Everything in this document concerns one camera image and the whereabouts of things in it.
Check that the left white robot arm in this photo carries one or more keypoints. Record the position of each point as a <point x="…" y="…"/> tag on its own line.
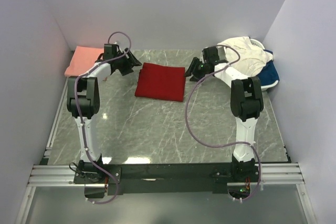
<point x="83" y="102"/>

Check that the red t shirt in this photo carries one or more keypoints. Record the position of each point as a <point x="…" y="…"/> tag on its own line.
<point x="161" y="82"/>

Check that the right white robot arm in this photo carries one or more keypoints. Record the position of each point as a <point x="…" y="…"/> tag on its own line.
<point x="246" y="103"/>

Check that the white t shirt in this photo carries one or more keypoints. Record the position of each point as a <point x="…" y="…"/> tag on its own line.
<point x="252" y="58"/>

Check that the white laundry basket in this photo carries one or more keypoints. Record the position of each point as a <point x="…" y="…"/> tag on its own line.
<point x="259" y="44"/>

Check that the black base beam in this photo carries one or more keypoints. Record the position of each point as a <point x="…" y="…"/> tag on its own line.
<point x="164" y="178"/>

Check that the aluminium rail frame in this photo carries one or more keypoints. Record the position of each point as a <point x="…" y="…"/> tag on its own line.
<point x="171" y="161"/>

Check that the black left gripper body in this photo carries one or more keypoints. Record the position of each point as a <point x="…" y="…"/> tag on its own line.
<point x="125" y="64"/>

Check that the folded pink t shirt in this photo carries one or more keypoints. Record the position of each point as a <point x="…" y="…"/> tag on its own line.
<point x="83" y="59"/>

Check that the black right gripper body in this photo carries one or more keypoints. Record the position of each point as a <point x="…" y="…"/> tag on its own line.
<point x="198" y="67"/>

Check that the blue t shirt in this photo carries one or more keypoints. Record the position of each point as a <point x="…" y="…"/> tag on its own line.
<point x="269" y="76"/>

